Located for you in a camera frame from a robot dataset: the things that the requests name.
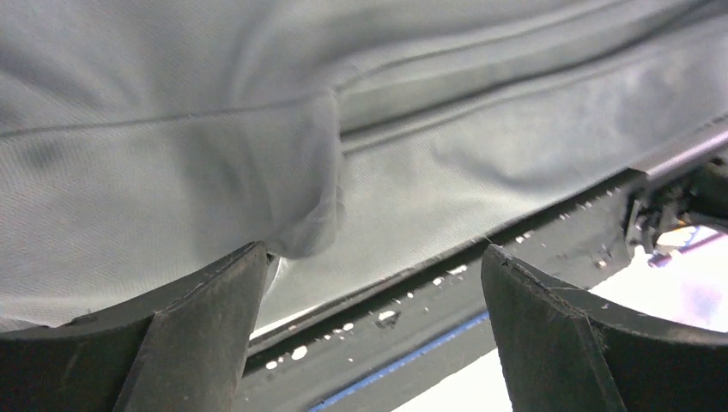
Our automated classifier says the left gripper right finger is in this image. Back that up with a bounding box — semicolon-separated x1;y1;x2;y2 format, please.
481;245;727;411

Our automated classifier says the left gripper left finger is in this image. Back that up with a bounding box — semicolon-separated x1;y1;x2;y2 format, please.
1;243;268;411

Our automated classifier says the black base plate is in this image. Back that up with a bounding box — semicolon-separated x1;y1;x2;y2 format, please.
233;122;728;412

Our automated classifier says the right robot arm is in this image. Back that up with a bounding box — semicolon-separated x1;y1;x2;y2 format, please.
624;157;727;256

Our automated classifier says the dark grey t-shirt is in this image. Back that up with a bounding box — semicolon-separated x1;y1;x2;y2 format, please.
1;1;727;331

